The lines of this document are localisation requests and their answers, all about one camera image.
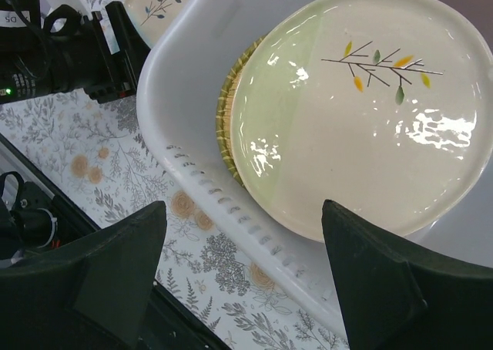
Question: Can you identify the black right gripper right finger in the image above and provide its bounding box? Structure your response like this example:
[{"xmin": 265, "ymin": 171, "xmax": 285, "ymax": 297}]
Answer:
[{"xmin": 321, "ymin": 200, "xmax": 492, "ymax": 349}]

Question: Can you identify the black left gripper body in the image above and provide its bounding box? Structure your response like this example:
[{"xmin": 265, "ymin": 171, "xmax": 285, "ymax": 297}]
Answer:
[{"xmin": 1, "ymin": 5, "xmax": 139, "ymax": 103}]

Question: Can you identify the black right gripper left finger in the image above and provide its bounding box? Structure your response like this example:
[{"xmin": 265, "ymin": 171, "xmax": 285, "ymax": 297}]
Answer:
[{"xmin": 1, "ymin": 201, "xmax": 166, "ymax": 349}]

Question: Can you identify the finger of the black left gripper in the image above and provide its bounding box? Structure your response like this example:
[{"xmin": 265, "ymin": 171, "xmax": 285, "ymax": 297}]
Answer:
[{"xmin": 106, "ymin": 1, "xmax": 150, "ymax": 53}]

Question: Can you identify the white plastic bin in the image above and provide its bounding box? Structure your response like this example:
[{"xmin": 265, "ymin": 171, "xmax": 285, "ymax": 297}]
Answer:
[{"xmin": 137, "ymin": 0, "xmax": 492, "ymax": 335}]

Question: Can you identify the gold rimmed plate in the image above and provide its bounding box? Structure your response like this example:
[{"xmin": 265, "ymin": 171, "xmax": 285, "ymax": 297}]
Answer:
[{"xmin": 216, "ymin": 35, "xmax": 266, "ymax": 187}]

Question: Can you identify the cream large plate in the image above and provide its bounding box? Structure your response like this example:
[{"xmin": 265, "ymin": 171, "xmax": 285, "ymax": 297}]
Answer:
[{"xmin": 230, "ymin": 0, "xmax": 492, "ymax": 241}]

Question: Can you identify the floral table mat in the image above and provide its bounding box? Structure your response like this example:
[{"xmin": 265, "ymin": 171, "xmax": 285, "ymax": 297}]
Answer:
[{"xmin": 1, "ymin": 90, "xmax": 347, "ymax": 349}]

